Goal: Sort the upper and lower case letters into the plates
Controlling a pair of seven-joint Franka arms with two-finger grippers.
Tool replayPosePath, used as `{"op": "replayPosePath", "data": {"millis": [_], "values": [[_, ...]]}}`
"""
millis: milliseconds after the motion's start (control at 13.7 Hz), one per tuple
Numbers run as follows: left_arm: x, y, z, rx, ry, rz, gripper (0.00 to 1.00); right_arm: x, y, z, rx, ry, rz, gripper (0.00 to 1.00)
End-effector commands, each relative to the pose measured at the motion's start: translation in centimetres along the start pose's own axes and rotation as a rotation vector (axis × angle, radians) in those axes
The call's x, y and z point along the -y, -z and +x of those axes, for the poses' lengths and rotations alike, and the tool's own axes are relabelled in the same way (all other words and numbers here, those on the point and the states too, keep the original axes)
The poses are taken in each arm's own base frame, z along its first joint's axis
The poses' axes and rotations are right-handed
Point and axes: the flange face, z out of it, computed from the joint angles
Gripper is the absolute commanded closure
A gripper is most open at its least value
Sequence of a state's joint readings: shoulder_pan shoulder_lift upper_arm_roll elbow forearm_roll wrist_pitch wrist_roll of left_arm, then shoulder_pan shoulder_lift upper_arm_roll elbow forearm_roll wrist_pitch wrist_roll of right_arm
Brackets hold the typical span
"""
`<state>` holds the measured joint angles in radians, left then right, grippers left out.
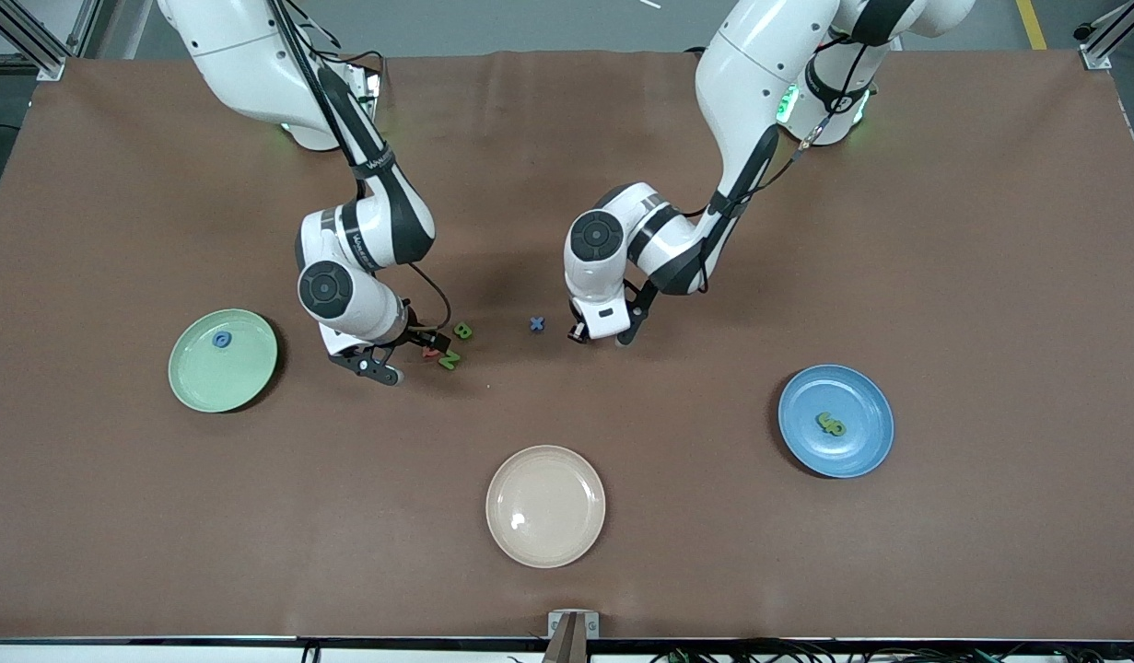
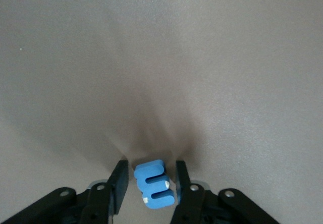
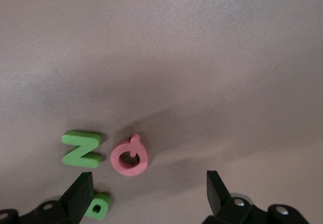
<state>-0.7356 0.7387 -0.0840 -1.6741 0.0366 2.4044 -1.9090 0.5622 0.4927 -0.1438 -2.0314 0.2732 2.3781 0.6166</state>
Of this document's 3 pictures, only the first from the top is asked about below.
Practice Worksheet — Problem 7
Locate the brown table cover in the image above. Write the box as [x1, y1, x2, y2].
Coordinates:
[0, 48, 1134, 643]

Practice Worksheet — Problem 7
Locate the aluminium frame profile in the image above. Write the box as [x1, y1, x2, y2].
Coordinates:
[1073, 0, 1134, 70]
[0, 0, 102, 82]

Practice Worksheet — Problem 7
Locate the beige plate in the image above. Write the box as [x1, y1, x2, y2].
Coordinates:
[485, 445, 607, 569]

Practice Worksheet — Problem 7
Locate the blue plate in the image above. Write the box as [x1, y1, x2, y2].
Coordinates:
[777, 365, 895, 479]

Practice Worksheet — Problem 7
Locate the grey metal bracket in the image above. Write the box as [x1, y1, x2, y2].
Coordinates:
[546, 610, 601, 663]

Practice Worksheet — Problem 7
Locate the green plate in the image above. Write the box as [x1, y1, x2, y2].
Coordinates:
[168, 308, 280, 414]

